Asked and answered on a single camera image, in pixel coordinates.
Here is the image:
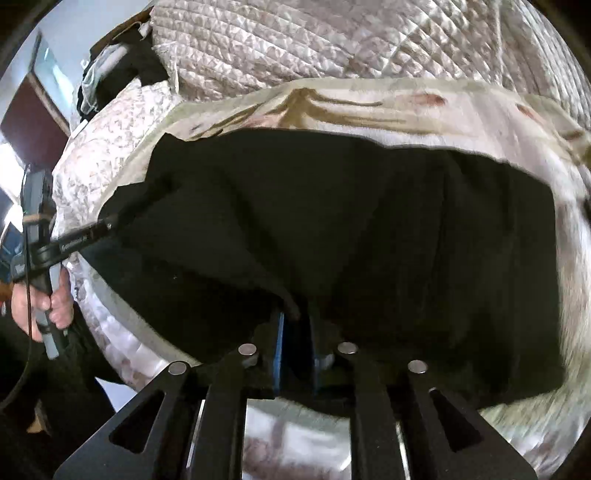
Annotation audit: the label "black pants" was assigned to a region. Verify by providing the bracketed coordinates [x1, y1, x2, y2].
[88, 128, 566, 409]

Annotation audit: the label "quilted floral bedspread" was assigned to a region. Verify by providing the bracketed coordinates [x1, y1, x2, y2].
[51, 0, 591, 388]

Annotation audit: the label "dark clothes pile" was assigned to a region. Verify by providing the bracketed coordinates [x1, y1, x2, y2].
[76, 28, 169, 123]

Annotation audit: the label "floral fleece blanket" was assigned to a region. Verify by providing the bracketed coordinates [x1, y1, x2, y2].
[99, 78, 591, 480]

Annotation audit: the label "person's dark clothing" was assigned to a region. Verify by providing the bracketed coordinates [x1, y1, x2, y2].
[0, 316, 125, 480]

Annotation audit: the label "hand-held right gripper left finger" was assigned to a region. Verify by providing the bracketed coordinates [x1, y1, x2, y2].
[53, 310, 287, 480]

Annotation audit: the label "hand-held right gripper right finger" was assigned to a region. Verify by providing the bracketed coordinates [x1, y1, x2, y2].
[308, 314, 539, 480]

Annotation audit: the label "person's left hand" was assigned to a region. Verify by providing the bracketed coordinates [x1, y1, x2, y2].
[10, 271, 75, 342]

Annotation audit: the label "dark brown door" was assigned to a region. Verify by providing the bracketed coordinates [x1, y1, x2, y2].
[0, 74, 71, 162]

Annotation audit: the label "pale sheer garment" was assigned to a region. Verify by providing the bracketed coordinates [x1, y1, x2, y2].
[78, 44, 127, 116]

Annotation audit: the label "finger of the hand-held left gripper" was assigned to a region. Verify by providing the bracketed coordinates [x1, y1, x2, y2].
[108, 182, 174, 234]

